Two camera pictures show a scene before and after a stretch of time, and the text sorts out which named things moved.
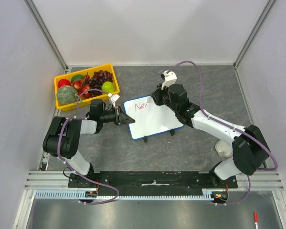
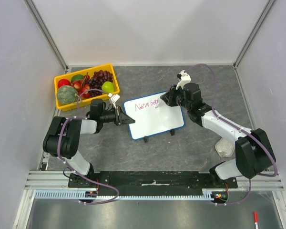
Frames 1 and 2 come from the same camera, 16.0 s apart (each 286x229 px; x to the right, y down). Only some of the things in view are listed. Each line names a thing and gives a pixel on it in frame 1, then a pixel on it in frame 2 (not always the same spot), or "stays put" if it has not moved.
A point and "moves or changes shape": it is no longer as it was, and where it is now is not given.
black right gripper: [158, 96] -> [172, 98]
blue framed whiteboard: [150, 119] stays put
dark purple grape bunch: [96, 82] stays put
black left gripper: [119, 113] stays put
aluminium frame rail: [48, 180] stays put
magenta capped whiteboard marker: [150, 100] moves or changes shape
